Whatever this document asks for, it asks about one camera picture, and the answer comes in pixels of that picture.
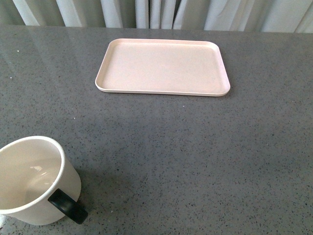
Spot white smiley mug black handle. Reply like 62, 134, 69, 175
0, 136, 88, 225

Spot pale pink rectangular tray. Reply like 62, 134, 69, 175
95, 39, 230, 96

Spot white pleated curtain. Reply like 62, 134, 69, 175
0, 0, 313, 33

